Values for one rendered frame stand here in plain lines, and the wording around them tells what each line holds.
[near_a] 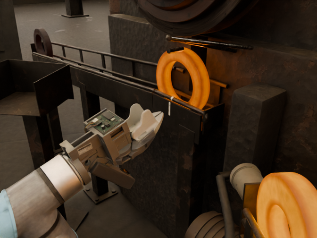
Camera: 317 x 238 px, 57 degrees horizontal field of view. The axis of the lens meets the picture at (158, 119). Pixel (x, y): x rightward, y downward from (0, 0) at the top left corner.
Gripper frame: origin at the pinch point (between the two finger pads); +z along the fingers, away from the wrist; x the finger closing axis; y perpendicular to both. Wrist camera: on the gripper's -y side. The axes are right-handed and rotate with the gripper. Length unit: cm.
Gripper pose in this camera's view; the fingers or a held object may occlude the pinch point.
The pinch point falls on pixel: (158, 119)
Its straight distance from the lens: 62.2
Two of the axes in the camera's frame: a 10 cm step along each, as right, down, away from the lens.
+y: -2.1, -7.6, -6.1
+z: 7.4, -5.3, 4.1
